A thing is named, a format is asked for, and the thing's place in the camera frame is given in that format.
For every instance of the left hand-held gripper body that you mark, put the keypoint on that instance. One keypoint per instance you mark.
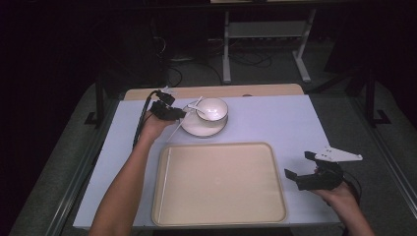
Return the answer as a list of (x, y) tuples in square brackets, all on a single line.
[(162, 111)]

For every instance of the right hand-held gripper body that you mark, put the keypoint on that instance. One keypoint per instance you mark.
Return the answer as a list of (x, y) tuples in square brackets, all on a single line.
[(321, 180)]

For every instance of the white ceramic spoon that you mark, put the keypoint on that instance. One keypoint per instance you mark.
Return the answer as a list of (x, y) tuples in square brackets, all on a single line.
[(196, 108)]

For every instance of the white chopstick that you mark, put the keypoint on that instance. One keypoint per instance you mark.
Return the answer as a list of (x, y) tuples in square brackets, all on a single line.
[(174, 132), (165, 183)]

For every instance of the white plate with dark rim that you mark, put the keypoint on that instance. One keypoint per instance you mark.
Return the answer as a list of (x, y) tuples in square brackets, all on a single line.
[(200, 129)]

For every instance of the white ribbed bowl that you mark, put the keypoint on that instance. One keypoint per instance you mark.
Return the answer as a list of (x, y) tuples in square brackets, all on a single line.
[(214, 108)]

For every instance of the beige plastic tray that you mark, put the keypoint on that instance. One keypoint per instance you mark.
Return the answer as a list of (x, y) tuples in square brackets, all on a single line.
[(223, 183)]

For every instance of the person's left hand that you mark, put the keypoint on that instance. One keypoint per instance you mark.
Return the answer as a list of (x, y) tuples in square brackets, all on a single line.
[(154, 126)]

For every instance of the person's right hand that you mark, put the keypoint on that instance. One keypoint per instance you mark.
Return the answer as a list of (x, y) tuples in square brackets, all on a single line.
[(337, 195)]

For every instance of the pale blue tablecloth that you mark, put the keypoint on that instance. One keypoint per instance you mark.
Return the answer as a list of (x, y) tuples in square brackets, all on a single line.
[(262, 124)]

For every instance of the black stand leg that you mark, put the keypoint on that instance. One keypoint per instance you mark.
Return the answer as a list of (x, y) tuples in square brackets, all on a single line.
[(99, 105), (370, 105)]

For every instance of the white metal stand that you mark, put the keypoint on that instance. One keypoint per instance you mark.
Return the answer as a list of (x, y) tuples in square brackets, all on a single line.
[(226, 65)]

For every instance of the metal frame rail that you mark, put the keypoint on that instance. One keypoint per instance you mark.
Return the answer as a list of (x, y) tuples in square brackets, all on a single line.
[(70, 200), (393, 170)]

